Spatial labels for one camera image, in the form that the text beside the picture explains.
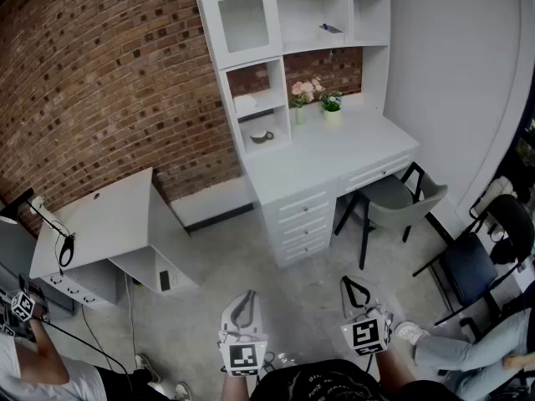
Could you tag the black chair with padded seat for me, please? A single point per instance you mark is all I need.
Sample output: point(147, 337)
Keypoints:
point(472, 265)

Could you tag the window with dark frame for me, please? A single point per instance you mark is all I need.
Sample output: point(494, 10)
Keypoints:
point(526, 144)

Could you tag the pink flower bouquet in vase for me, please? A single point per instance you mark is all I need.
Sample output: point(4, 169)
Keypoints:
point(302, 94)

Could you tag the black phone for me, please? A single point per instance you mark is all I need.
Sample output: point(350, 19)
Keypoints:
point(164, 280)

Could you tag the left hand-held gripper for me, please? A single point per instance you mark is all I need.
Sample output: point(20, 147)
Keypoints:
point(242, 357)

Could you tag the green plant in white pot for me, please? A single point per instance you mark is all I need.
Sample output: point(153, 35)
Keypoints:
point(331, 111)

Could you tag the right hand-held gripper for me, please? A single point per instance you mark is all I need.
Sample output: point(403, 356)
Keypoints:
point(368, 334)

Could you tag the person's left forearm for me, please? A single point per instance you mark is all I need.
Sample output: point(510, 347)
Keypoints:
point(234, 389)

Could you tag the person's right forearm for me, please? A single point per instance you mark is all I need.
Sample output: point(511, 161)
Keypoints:
point(390, 372)

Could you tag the white open storage box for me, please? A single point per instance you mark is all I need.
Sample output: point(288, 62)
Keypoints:
point(330, 34)

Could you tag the grey chair with black legs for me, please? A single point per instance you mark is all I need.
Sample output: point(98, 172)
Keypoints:
point(397, 207)

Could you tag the white side table with drawers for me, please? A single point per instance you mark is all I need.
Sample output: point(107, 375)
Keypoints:
point(104, 215)

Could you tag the white lamp mount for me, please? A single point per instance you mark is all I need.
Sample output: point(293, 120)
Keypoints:
point(37, 202)

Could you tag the dark cup white inside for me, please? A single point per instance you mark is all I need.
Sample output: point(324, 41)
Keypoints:
point(261, 136)

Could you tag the person's black printed shirt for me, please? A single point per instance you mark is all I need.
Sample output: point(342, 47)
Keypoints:
point(334, 380)

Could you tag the white cloth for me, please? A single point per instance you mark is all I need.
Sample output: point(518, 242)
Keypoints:
point(244, 100)

